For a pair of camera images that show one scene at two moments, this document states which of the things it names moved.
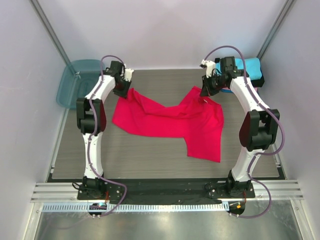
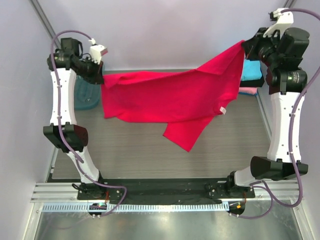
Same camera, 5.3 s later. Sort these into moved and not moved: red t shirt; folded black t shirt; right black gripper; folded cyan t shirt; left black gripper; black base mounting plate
Moved: left black gripper; red t shirt; right black gripper
Not moved: folded black t shirt; black base mounting plate; folded cyan t shirt
